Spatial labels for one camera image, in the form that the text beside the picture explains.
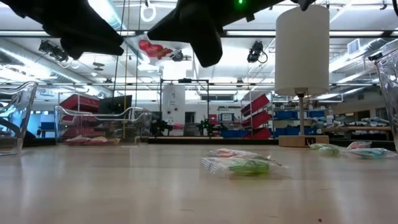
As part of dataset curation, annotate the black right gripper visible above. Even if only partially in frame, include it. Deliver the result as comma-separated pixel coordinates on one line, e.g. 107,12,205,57
147,0,280,68

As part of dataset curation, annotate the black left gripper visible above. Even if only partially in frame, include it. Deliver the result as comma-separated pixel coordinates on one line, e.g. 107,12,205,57
0,0,124,60

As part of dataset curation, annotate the clear red candy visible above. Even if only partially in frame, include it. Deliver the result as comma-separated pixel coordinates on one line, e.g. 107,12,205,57
133,35,177,63

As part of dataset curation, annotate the pink candy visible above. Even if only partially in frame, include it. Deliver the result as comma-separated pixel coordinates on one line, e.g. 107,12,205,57
65,135,97,146

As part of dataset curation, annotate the yellow candy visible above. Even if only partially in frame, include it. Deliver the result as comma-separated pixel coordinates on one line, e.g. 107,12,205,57
93,136,121,146

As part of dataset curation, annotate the clear wrapped orange candy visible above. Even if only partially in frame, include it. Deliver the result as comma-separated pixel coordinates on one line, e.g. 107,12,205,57
206,148,259,158

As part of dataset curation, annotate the clear wrapped green candy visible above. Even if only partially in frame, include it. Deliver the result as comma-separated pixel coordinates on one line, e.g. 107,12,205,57
309,142,340,151
200,155,287,175

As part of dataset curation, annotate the teal wrapped candy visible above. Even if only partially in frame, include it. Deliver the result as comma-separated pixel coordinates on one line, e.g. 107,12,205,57
348,147,398,159

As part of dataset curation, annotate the black flat screen monitor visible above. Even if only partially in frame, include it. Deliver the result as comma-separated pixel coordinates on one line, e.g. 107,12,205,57
98,95,134,115

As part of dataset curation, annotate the clear plastic bin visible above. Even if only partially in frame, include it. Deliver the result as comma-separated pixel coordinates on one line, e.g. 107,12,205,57
374,51,398,150
54,105,154,146
0,80,39,157

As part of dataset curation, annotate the red slanted shelf rack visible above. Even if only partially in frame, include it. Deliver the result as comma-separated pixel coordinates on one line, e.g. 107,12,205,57
239,93,272,141

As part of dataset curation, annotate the white shade table lamp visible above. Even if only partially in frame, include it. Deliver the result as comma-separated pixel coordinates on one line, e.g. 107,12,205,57
274,4,330,149

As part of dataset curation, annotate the blue storage bin shelf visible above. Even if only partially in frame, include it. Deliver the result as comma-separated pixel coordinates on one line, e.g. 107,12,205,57
272,109,327,137

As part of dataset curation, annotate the wooden workbench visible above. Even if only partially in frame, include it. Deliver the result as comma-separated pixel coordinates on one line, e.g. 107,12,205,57
323,124,394,141

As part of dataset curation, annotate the white hanging ring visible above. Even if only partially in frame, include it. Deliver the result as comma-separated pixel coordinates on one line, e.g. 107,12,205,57
139,2,157,23

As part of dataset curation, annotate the black metal frame stand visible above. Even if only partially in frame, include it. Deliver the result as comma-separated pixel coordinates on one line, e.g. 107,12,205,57
159,78,210,138

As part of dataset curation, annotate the black ceiling camera rig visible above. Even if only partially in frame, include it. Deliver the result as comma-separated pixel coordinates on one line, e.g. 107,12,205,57
246,39,269,65

